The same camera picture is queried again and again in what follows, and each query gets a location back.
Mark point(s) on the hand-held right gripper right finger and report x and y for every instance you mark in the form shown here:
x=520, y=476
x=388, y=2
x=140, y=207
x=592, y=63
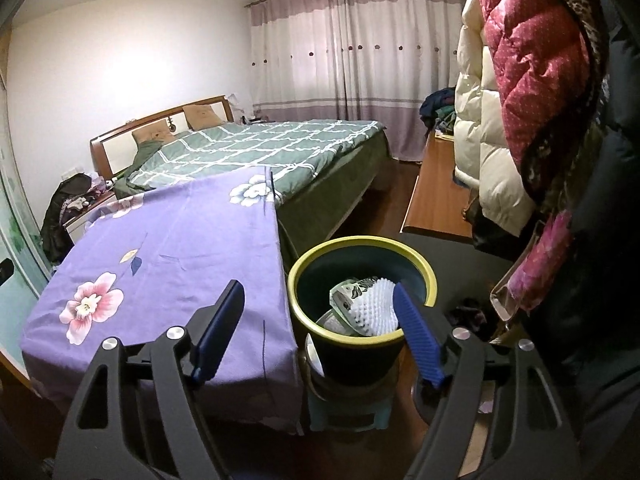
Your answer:
x=417, y=330

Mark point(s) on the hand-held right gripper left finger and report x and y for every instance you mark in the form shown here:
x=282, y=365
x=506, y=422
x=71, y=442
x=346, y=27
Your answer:
x=220, y=330

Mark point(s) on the white foam fruit net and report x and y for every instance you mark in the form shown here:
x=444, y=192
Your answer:
x=375, y=310

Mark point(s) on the yellow-rimmed dark bin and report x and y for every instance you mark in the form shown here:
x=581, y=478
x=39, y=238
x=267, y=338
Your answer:
x=360, y=360

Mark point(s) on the dark cloth on floor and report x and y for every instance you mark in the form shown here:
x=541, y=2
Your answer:
x=467, y=312

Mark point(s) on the purple floral tablecloth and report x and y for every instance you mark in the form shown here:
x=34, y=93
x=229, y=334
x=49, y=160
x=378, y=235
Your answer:
x=175, y=240

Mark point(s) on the wooden cabinet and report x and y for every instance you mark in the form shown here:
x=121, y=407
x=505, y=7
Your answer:
x=435, y=195

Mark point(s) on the wooden bed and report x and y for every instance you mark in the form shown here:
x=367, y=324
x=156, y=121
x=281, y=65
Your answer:
x=340, y=195

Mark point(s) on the white nightstand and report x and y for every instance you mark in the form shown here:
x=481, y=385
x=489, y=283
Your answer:
x=82, y=222

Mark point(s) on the green checked quilt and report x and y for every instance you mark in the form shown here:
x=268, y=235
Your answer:
x=260, y=145

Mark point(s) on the white down jacket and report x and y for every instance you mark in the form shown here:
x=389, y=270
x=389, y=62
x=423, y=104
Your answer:
x=480, y=150

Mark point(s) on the dark clothes pile on nightstand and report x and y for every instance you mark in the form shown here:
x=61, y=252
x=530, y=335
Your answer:
x=60, y=210

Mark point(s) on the black padded coat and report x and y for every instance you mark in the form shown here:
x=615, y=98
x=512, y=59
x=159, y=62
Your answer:
x=610, y=260

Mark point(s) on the brown pillow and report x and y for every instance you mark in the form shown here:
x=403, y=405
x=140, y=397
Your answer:
x=202, y=116
x=150, y=136

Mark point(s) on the sliding glass door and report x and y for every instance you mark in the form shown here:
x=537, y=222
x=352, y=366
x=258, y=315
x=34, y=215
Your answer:
x=20, y=240

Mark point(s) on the clothes pile on cabinet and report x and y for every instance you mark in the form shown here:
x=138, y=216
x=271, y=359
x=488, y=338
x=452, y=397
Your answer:
x=437, y=107

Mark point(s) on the white table lamp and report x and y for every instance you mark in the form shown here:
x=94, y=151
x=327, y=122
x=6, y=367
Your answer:
x=237, y=105

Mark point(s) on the pink and white curtain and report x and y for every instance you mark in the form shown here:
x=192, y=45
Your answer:
x=350, y=60

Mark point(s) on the red quilted jacket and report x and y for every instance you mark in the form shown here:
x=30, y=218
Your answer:
x=540, y=60

